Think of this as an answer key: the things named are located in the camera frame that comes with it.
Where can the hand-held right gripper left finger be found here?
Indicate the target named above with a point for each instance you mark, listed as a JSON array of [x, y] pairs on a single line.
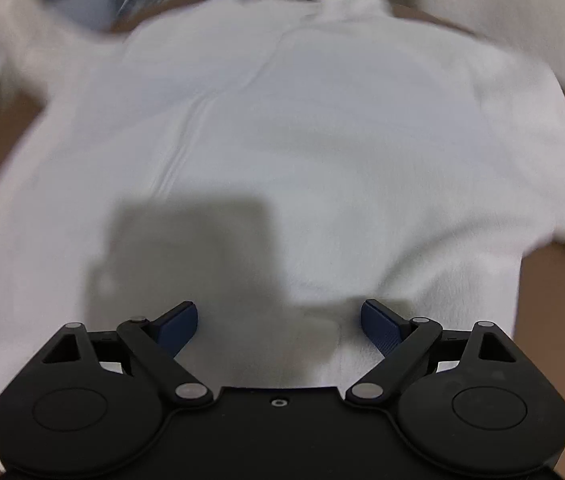
[[180, 327]]

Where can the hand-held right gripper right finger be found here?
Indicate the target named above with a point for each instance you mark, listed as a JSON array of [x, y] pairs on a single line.
[[381, 330]]

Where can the white sweatshirt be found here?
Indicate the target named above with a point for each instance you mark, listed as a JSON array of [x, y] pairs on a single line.
[[312, 160]]

